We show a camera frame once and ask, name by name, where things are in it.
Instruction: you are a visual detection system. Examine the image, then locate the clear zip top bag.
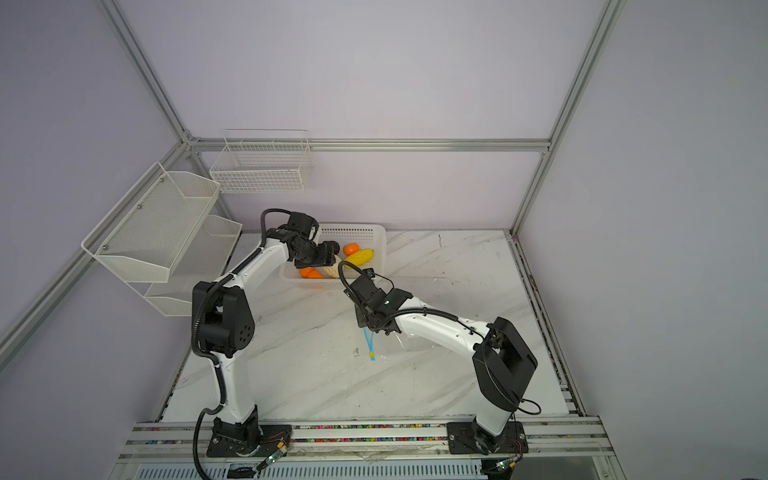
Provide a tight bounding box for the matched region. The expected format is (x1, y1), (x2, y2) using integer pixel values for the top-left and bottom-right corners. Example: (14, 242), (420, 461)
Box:
(363, 327), (418, 361)

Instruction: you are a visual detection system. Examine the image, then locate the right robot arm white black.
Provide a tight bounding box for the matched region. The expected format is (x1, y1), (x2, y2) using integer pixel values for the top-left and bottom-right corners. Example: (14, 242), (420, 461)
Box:
(341, 272), (538, 439)

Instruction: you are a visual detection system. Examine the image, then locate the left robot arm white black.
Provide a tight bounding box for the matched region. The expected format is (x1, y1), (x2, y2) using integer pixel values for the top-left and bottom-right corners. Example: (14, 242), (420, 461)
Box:
(191, 208), (338, 449)

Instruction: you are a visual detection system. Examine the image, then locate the small orange tangerine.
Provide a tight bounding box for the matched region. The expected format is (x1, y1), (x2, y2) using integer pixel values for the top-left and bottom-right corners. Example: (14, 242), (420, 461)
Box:
(343, 243), (360, 256)

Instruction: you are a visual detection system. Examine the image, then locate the cream white garlic bulb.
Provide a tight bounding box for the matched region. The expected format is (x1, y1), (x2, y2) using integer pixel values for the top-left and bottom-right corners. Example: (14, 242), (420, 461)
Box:
(322, 264), (339, 279)

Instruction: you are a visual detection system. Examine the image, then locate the white plastic perforated basket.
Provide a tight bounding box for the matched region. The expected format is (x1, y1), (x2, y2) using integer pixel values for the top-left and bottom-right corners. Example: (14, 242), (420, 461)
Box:
(279, 223), (388, 290)

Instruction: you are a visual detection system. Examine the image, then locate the lower white mesh shelf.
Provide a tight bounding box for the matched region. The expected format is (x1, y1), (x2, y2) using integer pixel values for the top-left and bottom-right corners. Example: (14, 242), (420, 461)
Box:
(143, 215), (242, 317)

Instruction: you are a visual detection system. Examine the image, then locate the white mesh shelf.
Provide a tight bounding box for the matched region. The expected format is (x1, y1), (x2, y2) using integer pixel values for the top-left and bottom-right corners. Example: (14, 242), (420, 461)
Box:
(81, 163), (220, 283)
(143, 215), (242, 317)

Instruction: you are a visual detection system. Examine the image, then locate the upper white mesh shelf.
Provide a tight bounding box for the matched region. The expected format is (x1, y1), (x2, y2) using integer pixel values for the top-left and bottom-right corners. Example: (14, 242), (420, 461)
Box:
(81, 163), (220, 283)

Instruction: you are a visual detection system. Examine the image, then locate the white wire wall basket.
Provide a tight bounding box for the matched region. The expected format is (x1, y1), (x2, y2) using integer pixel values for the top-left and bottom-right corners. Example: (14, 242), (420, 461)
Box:
(209, 129), (314, 194)

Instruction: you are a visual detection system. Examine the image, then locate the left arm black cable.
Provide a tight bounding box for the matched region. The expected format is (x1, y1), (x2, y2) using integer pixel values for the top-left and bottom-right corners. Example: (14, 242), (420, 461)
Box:
(190, 207), (295, 480)

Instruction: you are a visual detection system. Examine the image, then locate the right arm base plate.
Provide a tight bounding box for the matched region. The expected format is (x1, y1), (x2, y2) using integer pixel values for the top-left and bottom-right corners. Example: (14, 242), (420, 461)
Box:
(446, 421), (529, 455)

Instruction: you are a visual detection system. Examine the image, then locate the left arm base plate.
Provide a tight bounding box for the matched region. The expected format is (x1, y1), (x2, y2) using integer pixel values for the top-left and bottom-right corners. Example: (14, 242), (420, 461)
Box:
(206, 419), (292, 458)

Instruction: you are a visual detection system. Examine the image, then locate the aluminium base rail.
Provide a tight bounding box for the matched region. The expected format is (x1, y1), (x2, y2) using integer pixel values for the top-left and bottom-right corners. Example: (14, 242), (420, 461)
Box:
(110, 417), (625, 479)

